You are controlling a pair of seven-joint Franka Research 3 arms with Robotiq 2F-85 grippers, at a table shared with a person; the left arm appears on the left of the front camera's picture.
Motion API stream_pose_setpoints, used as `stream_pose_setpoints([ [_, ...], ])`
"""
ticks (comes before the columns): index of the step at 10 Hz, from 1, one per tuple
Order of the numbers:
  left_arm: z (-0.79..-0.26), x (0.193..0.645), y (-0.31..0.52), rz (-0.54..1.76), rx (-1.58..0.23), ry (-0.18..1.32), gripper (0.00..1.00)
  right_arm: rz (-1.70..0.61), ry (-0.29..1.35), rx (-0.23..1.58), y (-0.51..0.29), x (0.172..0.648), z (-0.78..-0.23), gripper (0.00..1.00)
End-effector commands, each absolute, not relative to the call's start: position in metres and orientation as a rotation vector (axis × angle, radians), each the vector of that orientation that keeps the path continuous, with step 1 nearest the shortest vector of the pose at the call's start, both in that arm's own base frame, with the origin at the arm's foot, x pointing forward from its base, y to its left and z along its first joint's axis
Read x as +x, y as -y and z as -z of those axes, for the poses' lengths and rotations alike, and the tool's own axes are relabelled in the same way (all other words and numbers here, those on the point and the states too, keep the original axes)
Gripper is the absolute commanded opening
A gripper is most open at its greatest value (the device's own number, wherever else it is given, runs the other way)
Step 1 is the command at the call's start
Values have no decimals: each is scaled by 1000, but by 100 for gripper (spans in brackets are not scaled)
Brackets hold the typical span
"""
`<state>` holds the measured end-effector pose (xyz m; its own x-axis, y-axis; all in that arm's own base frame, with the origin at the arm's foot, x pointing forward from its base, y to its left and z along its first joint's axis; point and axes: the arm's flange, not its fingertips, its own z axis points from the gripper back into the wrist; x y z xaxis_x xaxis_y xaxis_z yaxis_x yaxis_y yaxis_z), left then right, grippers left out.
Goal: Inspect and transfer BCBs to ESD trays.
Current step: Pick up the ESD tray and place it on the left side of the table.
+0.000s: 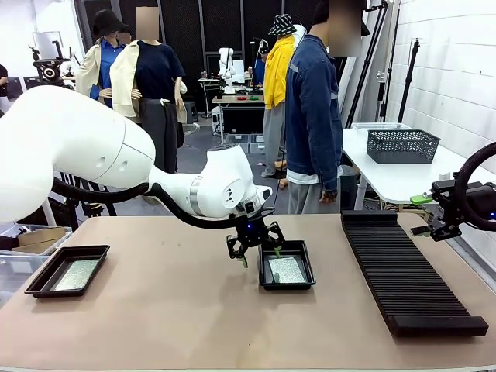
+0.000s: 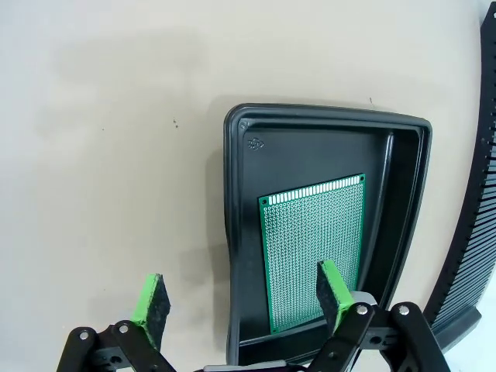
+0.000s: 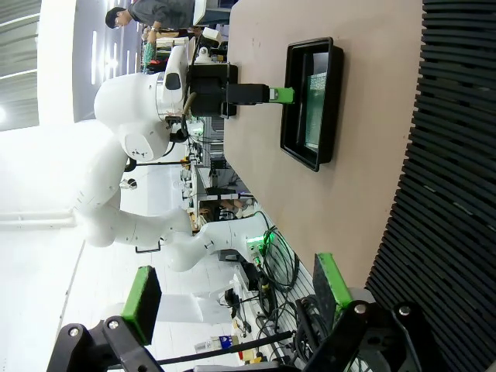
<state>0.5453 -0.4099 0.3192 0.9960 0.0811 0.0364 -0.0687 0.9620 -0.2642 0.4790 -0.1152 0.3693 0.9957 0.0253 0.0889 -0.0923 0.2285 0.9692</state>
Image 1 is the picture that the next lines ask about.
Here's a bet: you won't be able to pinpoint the black slotted board rack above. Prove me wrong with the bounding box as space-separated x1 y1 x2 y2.
339 209 489 337

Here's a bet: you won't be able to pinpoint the person's right forearm denim sleeve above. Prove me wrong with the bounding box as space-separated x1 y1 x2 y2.
319 131 344 191

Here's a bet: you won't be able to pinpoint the black tripod stand poles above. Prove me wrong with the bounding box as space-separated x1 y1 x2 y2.
346 0 392 129

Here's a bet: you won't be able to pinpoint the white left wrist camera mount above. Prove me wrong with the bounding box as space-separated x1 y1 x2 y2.
253 184 274 206

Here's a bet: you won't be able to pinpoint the black round stool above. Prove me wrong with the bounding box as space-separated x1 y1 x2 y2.
339 164 357 212

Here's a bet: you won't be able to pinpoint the patterned bucket hat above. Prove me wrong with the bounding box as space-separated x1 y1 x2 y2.
267 14 295 37

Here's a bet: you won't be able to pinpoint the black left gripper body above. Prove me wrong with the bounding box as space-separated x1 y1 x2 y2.
234 208 274 247

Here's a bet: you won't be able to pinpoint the person in denim jacket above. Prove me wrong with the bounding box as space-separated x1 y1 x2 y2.
284 0 369 215

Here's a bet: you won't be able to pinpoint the background work table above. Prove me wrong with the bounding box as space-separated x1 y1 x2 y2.
212 95 267 150

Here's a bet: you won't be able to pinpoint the grey woven plastic basket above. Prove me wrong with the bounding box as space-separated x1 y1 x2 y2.
367 129 442 164

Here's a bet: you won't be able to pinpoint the black right arm cable sleeve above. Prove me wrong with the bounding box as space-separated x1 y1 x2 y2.
455 141 496 232

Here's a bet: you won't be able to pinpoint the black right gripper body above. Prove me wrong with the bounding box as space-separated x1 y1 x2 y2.
463 184 496 226

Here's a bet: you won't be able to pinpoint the black ESD tray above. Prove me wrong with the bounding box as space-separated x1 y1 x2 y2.
24 244 111 298
257 239 317 291

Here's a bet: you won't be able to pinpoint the black arm cable sleeve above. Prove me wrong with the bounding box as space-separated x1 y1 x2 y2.
50 177 274 229
455 141 496 232

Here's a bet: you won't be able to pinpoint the mannequin with navy t-shirt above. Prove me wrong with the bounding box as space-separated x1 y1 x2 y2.
109 5 190 174

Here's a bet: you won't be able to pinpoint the slim black light stand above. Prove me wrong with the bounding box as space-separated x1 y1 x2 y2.
397 37 422 124

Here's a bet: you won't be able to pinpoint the black left arm cable sleeve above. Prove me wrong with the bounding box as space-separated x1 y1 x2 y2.
50 177 274 229

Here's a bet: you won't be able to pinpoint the clear plastic storage bin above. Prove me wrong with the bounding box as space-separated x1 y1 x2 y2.
0 223 74 295

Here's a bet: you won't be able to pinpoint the mannequin with blue shirt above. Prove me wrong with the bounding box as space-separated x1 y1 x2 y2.
75 9 131 109

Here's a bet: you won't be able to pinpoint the green circuit board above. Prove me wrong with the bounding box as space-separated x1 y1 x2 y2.
53 258 101 291
267 257 305 285

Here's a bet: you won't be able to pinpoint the mannequin with yellow hoodie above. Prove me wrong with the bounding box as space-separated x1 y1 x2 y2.
262 14 299 179

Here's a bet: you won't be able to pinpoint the white table with basket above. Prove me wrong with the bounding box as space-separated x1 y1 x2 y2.
342 127 466 212

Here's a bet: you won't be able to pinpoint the brown cardboard box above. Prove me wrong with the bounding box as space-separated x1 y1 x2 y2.
17 226 67 255

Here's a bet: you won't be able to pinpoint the black wide-brim hat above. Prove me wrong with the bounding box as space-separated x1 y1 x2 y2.
91 8 129 36

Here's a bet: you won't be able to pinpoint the black camera tripod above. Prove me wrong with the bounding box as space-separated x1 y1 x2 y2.
57 174 117 218

